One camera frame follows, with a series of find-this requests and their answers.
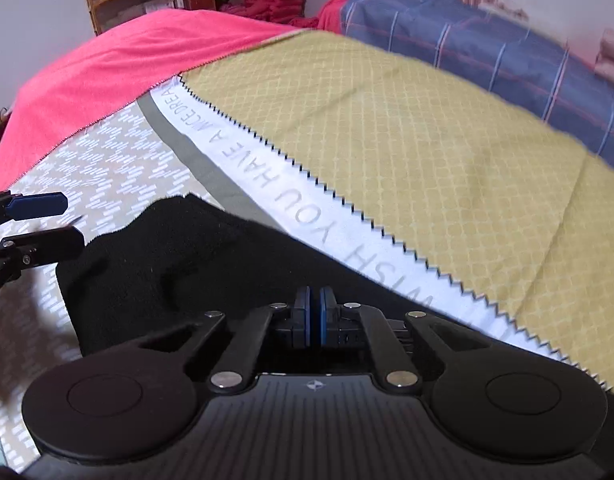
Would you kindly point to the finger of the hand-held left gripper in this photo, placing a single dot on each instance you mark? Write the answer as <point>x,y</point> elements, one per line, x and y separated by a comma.
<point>47,245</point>
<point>37,205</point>

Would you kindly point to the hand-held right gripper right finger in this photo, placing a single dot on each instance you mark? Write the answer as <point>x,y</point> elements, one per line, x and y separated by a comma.
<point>328,316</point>

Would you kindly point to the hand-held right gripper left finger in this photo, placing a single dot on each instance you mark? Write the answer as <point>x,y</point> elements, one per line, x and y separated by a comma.
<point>302,316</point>

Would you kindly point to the black pants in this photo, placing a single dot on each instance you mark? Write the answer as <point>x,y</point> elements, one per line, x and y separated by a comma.
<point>187,260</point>

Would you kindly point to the pink blanket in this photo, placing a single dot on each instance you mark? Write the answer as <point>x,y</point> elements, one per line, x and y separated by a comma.
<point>112,75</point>

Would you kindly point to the yellow quilted cloth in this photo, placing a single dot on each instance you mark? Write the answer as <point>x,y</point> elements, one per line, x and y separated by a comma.
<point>412,160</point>

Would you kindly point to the blue plaid quilt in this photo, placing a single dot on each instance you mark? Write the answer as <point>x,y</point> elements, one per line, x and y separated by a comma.
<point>487,50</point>

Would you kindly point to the red clothes pile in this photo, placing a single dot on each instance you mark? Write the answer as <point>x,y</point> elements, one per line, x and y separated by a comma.
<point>277,5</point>

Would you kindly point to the pink folded cloth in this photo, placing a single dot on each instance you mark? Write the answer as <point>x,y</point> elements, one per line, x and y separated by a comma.
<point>612,57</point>

